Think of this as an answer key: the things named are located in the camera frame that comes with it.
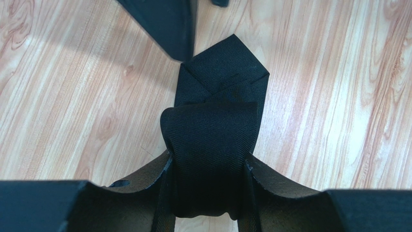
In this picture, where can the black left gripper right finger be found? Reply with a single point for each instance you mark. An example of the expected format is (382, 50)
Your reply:
(274, 203)

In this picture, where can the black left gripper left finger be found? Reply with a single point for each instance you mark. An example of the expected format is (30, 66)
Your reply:
(138, 202)

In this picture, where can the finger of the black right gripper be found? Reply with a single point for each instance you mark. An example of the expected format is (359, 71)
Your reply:
(220, 3)
(170, 23)

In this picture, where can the black tie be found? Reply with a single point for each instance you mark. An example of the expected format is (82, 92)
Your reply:
(213, 127)

